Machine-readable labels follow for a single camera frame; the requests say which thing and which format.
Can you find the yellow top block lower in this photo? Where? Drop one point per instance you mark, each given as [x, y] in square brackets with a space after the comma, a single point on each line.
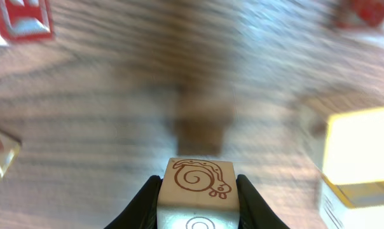
[352, 182]

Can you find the white block snail picture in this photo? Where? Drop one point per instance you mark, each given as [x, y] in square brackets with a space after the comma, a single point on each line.
[198, 194]

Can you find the white block letter left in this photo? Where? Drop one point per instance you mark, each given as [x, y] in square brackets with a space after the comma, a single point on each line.
[24, 21]

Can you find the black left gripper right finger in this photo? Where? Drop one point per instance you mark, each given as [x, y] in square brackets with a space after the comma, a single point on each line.
[255, 213]

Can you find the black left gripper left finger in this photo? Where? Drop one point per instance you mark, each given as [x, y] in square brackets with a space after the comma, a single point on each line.
[141, 212]

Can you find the white block brown drawing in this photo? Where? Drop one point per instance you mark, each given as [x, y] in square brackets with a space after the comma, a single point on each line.
[360, 14]

